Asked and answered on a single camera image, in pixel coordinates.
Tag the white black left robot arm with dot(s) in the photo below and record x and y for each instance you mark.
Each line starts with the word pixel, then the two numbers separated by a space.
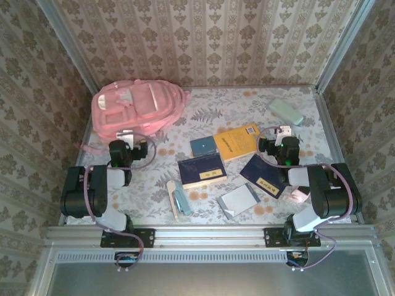
pixel 77 191

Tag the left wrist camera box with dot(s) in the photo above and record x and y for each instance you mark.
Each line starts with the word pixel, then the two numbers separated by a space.
pixel 125 135

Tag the floral table cover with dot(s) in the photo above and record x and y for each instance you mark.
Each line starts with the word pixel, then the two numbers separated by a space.
pixel 247 101

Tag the aluminium table side rail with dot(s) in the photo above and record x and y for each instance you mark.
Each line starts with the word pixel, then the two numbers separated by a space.
pixel 329 123
pixel 86 137

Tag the pink student backpack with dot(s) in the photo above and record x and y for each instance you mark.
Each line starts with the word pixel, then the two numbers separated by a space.
pixel 139 105

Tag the silver grey notebook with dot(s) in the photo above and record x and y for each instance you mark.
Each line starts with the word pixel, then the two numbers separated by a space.
pixel 239 200

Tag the teal grey stapler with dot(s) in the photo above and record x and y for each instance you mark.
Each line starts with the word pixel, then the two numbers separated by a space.
pixel 183 205

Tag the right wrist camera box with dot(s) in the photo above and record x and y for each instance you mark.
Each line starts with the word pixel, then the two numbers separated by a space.
pixel 284 131

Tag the navy book with yellow label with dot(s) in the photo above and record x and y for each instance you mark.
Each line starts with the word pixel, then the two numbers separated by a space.
pixel 197 168
pixel 262 172

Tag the grey metal panel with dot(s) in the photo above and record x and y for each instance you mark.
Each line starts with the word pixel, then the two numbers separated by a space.
pixel 200 280

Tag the aluminium frame rail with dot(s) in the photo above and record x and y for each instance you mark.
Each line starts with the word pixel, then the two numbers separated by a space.
pixel 210 235

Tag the yellow paperback book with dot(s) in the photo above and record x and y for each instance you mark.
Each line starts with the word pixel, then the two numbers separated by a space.
pixel 237 142

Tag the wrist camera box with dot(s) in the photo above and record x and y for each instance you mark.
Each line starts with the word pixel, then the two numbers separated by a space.
pixel 125 135
pixel 284 131

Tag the small blue-grey snap notebook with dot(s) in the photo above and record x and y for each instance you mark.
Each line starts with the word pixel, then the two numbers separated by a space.
pixel 202 145

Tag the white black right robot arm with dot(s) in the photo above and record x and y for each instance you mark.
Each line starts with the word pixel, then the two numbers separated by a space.
pixel 333 191

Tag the pink white small device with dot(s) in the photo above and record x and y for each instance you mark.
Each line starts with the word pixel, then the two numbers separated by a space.
pixel 297 195

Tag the aluminium corner post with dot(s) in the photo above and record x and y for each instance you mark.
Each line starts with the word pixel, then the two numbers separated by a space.
pixel 342 40
pixel 61 37

